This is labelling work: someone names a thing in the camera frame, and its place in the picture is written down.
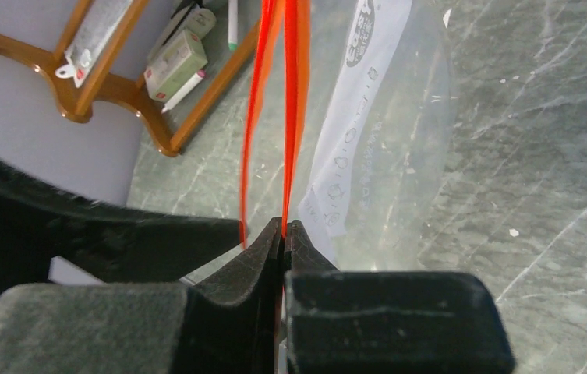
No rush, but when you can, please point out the wooden shelf rack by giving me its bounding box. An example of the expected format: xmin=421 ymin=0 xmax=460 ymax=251
xmin=0 ymin=1 xmax=260 ymax=157

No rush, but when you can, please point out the clear packaged ruler set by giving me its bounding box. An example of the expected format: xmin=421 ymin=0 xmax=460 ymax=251
xmin=55 ymin=0 xmax=133 ymax=88

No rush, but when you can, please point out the green staple box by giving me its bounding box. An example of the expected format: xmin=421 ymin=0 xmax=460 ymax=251
xmin=143 ymin=29 xmax=208 ymax=102

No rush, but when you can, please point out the green capped white marker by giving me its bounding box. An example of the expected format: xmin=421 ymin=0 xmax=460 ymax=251
xmin=227 ymin=0 xmax=239 ymax=51

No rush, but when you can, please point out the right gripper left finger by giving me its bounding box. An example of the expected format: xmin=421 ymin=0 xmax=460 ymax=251
xmin=0 ymin=218 xmax=282 ymax=373

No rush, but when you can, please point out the pink capped white marker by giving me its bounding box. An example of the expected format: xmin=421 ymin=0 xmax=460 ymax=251
xmin=161 ymin=69 xmax=206 ymax=114

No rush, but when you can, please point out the clear zip top bag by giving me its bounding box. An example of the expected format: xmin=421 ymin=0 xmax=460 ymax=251
xmin=239 ymin=1 xmax=458 ymax=271

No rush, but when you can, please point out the yellow grey tape dispenser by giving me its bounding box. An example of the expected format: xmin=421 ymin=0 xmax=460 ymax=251
xmin=147 ymin=1 xmax=217 ymax=61

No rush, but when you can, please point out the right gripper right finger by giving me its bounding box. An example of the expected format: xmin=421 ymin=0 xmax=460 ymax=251
xmin=284 ymin=221 xmax=515 ymax=373

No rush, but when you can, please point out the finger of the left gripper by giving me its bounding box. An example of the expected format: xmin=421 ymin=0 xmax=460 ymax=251
xmin=0 ymin=159 xmax=242 ymax=294

